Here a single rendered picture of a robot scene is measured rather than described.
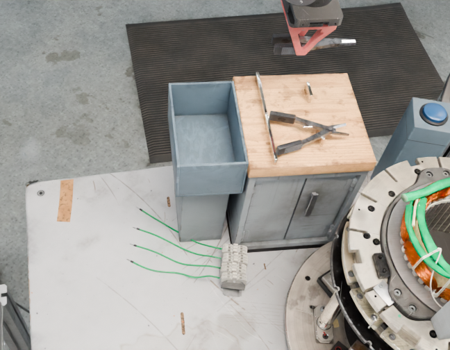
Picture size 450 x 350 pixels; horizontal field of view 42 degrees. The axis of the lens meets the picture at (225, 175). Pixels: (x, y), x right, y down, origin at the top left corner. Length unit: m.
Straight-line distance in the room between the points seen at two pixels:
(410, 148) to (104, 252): 0.59
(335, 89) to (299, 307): 0.39
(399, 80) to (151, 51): 1.05
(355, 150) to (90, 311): 0.53
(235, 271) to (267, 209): 0.13
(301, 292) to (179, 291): 0.22
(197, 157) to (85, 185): 0.30
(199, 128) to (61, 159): 1.25
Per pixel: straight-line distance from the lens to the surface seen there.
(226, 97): 1.02
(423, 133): 1.07
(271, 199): 0.99
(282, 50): 0.88
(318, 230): 1.12
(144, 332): 1.06
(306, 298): 1.09
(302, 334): 1.07
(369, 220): 0.84
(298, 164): 0.90
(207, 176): 0.91
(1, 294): 1.25
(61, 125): 2.32
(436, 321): 0.79
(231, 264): 1.08
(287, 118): 0.92
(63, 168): 2.20
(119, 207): 1.17
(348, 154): 0.94
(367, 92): 2.55
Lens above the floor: 1.78
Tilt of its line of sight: 55 degrees down
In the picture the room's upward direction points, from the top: 9 degrees clockwise
